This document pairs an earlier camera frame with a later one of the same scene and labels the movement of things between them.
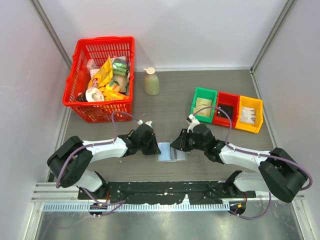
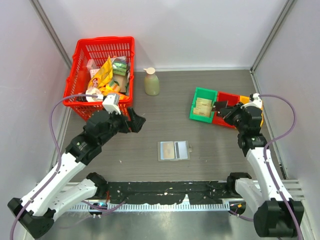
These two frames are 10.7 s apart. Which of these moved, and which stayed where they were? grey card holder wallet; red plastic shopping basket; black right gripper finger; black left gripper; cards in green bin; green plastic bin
Moved: black left gripper; black right gripper finger
Stayed: cards in green bin; red plastic shopping basket; green plastic bin; grey card holder wallet
